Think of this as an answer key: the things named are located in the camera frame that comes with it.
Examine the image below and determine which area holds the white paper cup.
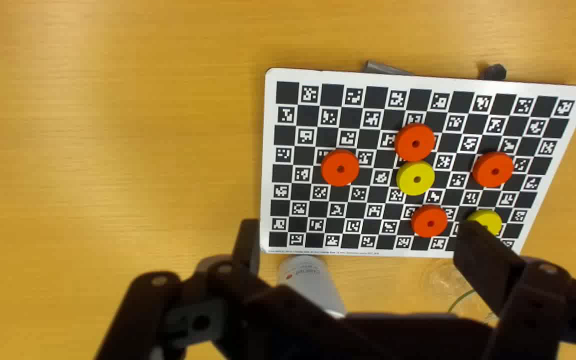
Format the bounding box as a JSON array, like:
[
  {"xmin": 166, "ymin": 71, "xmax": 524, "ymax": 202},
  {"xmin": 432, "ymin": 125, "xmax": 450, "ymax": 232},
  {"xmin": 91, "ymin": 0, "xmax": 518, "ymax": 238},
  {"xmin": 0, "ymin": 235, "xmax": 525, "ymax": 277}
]
[{"xmin": 277, "ymin": 253, "xmax": 348, "ymax": 318}]

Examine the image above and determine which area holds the grey support under board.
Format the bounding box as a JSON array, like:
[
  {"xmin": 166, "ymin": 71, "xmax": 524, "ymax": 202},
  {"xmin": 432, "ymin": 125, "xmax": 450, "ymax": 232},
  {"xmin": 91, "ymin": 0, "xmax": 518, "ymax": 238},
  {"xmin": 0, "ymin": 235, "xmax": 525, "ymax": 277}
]
[{"xmin": 358, "ymin": 58, "xmax": 416, "ymax": 75}]

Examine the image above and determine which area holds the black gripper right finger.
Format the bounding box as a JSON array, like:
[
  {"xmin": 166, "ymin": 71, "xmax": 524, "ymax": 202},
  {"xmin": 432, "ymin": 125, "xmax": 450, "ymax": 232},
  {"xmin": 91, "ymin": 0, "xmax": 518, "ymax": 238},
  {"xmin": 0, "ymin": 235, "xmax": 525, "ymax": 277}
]
[{"xmin": 451, "ymin": 217, "xmax": 576, "ymax": 360}]

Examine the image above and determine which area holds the orange plastic ring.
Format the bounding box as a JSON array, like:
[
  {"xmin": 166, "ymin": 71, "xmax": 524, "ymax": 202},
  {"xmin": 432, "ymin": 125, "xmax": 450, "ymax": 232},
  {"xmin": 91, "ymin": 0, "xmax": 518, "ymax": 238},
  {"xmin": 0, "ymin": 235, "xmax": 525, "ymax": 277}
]
[
  {"xmin": 470, "ymin": 150, "xmax": 515, "ymax": 190},
  {"xmin": 317, "ymin": 148, "xmax": 361, "ymax": 187},
  {"xmin": 393, "ymin": 121, "xmax": 437, "ymax": 164},
  {"xmin": 410, "ymin": 203, "xmax": 450, "ymax": 240}
]

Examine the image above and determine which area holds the clear plastic cup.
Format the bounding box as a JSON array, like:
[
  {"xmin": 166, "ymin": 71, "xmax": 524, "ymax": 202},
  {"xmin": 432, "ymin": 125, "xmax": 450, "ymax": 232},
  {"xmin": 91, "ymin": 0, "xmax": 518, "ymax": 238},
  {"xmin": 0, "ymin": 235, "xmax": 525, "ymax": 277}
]
[{"xmin": 423, "ymin": 258, "xmax": 496, "ymax": 321}]

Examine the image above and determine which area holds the black support under board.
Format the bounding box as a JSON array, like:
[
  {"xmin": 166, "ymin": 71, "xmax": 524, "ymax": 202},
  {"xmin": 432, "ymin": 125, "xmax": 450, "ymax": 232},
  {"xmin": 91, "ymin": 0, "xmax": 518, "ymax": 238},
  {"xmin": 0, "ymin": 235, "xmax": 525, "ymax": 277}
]
[{"xmin": 477, "ymin": 62, "xmax": 508, "ymax": 82}]

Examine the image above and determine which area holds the black white checkerboard marker board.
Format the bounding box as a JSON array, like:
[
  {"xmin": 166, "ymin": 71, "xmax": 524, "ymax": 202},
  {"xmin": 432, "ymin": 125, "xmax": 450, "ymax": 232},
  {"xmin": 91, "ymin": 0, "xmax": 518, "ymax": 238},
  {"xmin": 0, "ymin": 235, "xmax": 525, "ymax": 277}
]
[{"xmin": 258, "ymin": 65, "xmax": 576, "ymax": 258}]

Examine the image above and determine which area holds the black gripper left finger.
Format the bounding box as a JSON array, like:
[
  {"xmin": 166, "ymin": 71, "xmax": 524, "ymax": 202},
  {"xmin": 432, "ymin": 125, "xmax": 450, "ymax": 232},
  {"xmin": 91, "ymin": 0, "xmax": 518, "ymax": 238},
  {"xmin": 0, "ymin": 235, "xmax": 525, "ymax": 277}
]
[{"xmin": 94, "ymin": 217, "xmax": 284, "ymax": 360}]

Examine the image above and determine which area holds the yellow plastic ring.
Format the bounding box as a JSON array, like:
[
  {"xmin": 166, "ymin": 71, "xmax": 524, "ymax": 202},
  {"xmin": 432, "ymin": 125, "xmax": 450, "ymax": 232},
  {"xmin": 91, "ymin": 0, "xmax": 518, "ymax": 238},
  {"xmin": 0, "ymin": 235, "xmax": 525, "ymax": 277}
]
[
  {"xmin": 465, "ymin": 208, "xmax": 506, "ymax": 238},
  {"xmin": 393, "ymin": 160, "xmax": 436, "ymax": 197}
]

